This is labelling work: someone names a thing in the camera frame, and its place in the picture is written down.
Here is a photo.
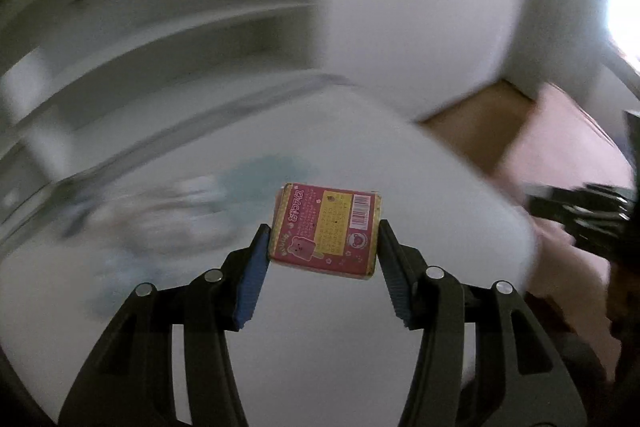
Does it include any light blue cigarette box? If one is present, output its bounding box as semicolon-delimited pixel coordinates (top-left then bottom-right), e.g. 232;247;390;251
218;155;316;206

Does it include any pink bed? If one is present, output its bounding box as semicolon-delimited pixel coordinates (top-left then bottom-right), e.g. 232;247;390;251
496;83;634;377

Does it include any crumpled white tissue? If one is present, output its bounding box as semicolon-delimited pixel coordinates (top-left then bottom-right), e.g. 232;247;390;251
88;176;240;257

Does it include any red snack box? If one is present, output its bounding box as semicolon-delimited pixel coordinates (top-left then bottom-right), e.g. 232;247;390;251
269;183;382;280

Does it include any white desk with shelves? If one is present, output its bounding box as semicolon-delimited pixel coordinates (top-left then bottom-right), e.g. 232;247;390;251
1;0;535;426

